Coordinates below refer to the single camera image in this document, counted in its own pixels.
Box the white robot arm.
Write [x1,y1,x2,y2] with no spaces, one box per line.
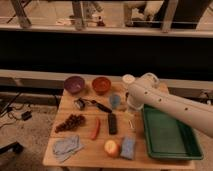
[127,73,213,138]

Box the red bowl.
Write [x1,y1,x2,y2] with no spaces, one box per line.
[92,77,111,95]

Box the purple bowl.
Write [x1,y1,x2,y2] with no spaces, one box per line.
[64,76,85,94]

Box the blue cup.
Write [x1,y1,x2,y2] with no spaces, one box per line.
[109,94,121,109]

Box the white cup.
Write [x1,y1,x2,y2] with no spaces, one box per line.
[122,74,135,88]

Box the black remote control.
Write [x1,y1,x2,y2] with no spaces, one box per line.
[108,114,117,135]

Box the bunch of dark grapes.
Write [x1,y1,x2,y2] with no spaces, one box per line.
[55,114,86,133]

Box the wooden table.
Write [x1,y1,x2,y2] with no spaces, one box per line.
[43,82,195,171]

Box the orange carrot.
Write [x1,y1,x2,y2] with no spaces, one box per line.
[90,117,101,140]

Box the apple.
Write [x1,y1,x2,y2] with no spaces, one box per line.
[104,140,120,158]

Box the blue sponge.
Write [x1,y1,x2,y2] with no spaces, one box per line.
[120,137,135,160]

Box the light blue cloth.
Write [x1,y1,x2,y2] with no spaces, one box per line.
[52,135,84,163]

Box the green plastic tray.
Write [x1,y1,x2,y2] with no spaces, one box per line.
[142,105,203,160]

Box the black power adapter with cables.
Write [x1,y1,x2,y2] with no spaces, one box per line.
[0,93,32,129]

